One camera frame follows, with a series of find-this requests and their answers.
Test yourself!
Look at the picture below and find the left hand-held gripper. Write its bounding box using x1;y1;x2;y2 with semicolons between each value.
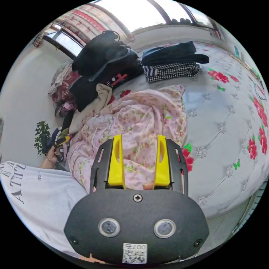
47;128;71;163

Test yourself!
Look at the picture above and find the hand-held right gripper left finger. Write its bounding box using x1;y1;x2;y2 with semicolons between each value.
108;134;126;190

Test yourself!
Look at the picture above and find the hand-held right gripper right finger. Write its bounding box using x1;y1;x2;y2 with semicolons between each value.
153;134;170;190

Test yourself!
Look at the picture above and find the pink floral long skirt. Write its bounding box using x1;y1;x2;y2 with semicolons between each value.
68;84;188;191

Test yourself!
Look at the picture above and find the person's left forearm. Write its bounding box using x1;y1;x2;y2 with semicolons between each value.
38;157;55;169

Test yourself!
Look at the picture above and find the person's left hand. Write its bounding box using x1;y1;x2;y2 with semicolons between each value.
46;145;62;165

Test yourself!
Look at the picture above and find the green potted plant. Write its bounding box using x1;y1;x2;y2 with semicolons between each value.
34;120;51;156

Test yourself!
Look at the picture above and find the red and beige cloth heap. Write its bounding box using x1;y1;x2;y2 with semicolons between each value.
48;60;82;104

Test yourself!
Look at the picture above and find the person's body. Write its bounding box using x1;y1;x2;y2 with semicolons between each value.
0;161;89;254

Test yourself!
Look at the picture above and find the bed with white flowered quilt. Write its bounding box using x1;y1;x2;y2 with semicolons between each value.
106;40;269;221

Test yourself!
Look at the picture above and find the heaped pile of dark clothes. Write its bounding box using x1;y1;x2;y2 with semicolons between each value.
69;30;146;135

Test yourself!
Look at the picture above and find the small dark-framed window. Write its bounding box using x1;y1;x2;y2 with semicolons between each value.
43;27;85;60

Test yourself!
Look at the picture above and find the folded pile of clothes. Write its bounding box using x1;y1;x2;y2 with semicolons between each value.
141;41;210;84

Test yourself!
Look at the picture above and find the pink patterned curtain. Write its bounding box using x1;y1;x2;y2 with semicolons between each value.
55;4;135;43

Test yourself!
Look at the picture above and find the large bright window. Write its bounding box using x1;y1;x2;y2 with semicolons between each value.
90;0;216;33

